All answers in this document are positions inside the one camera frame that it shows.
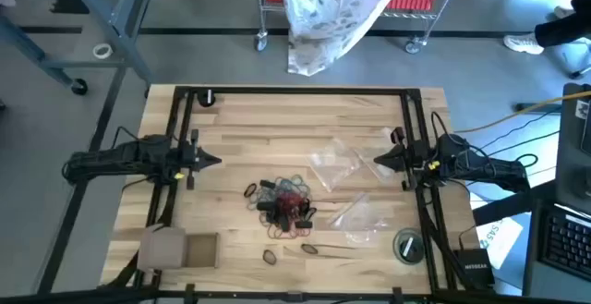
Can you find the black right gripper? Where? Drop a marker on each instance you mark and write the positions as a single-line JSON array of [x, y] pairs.
[[415, 161]]

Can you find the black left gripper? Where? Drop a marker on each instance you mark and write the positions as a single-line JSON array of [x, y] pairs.
[[192, 156]]

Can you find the black wide rubber band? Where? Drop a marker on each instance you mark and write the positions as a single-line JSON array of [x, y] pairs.
[[267, 184], [310, 212], [303, 224], [283, 223], [265, 206]]

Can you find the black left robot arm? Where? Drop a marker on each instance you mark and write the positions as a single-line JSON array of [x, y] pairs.
[[129, 156]]

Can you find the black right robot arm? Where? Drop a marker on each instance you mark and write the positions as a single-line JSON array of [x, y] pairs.
[[485, 170]]

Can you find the green rubber bands heap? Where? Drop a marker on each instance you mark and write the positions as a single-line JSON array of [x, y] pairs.
[[288, 183]]

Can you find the black round puck white label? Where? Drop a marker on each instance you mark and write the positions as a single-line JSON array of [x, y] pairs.
[[203, 98], [413, 244]]

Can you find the open brown cardboard box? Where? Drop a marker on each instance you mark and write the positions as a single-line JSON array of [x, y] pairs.
[[161, 248]]

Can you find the black metal beam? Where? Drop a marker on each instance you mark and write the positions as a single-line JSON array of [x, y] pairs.
[[512, 202]]

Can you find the white printed paper sheet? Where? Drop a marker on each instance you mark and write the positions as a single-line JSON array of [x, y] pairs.
[[501, 244]]

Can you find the black desk foot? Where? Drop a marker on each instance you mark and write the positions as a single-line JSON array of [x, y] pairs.
[[538, 108]]

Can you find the white tape roll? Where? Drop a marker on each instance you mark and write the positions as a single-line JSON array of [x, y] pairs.
[[94, 51]]

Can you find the white floral curtain cloth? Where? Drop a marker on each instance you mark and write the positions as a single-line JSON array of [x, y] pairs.
[[323, 17]]

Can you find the grey metal workbench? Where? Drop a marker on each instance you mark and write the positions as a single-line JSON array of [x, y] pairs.
[[121, 15]]

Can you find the dark desk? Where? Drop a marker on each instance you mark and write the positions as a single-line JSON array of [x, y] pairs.
[[533, 258]]

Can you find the person's shoe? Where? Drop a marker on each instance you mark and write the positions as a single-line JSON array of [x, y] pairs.
[[563, 12], [522, 44]]

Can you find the black keyboard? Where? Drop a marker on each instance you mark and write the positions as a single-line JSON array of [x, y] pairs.
[[568, 244]]

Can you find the black serrated foam block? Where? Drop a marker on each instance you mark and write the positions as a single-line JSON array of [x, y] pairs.
[[69, 3]]

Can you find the office chair base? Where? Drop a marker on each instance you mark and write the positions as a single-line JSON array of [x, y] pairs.
[[581, 72]]

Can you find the person's leg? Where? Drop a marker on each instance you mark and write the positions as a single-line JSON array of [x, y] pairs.
[[563, 29]]

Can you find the black Netgear network switch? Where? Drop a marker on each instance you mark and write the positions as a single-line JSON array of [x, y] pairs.
[[475, 274]]

